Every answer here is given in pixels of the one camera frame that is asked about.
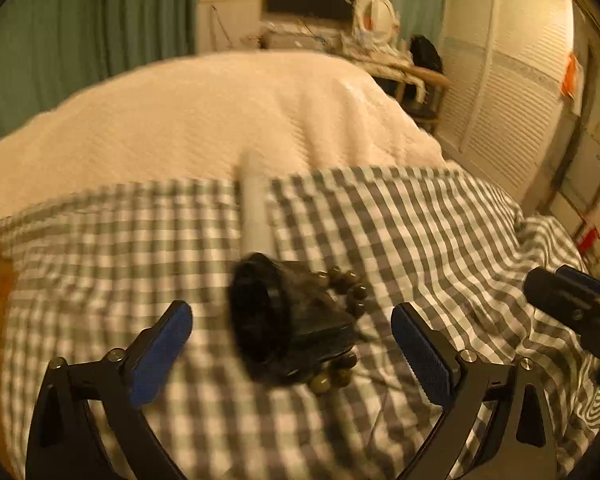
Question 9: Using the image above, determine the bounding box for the brown bead bracelet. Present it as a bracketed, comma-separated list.
[307, 266, 371, 397]

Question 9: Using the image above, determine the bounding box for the oval white vanity mirror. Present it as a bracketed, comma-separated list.
[354, 0, 401, 47]

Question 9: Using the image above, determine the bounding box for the black backpack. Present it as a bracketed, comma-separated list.
[409, 35, 444, 74]

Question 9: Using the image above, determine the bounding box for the white plastic tube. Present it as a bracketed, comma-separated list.
[237, 150, 274, 254]

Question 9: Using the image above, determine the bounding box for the black glossy container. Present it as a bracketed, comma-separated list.
[228, 252, 359, 389]

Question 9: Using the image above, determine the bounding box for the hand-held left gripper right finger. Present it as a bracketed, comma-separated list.
[391, 302, 559, 480]

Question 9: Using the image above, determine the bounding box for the grey mini fridge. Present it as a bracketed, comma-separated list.
[260, 22, 349, 52]

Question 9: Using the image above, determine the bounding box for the red container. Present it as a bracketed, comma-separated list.
[577, 227, 600, 257]

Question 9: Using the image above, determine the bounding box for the grey checked cloth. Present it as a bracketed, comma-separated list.
[0, 165, 600, 480]

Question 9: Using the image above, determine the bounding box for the narrow teal curtain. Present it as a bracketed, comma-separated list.
[367, 0, 446, 57]

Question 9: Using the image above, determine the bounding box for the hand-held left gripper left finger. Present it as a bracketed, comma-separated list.
[26, 301, 194, 480]

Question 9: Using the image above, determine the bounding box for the wide teal curtain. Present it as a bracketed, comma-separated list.
[0, 0, 201, 157]

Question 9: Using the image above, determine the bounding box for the cream textured blanket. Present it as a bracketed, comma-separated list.
[0, 51, 449, 224]

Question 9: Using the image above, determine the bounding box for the white louvred wardrobe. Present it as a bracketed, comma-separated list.
[432, 0, 579, 212]

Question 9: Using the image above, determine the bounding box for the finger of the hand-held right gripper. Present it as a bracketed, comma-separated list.
[524, 268, 600, 328]
[555, 265, 600, 302]

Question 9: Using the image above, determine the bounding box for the white dressing table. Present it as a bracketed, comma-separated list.
[340, 42, 416, 82]

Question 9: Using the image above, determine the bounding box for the orange hanging cloth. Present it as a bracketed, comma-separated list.
[560, 51, 581, 99]

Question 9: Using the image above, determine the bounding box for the wooden chair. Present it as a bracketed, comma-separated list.
[395, 65, 451, 134]

